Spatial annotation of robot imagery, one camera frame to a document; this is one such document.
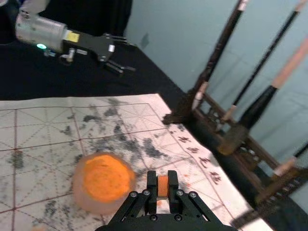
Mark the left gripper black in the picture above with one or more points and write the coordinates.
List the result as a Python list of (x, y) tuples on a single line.
[(90, 43)]

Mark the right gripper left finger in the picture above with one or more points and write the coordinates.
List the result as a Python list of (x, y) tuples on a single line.
[(151, 192)]

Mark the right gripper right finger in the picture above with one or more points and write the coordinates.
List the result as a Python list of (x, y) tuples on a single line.
[(172, 190)]

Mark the small orange seal block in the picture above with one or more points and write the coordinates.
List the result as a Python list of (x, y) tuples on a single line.
[(162, 186)]

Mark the round dish of orange paste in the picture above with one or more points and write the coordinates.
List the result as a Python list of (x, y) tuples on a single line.
[(103, 181)]

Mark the black table cloth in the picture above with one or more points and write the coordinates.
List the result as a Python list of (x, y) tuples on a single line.
[(48, 77)]

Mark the dark wooden brush rack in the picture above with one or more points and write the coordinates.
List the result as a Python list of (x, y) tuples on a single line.
[(207, 113)]

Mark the white gridded calligraphy mat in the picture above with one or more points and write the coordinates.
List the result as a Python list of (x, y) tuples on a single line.
[(48, 134)]

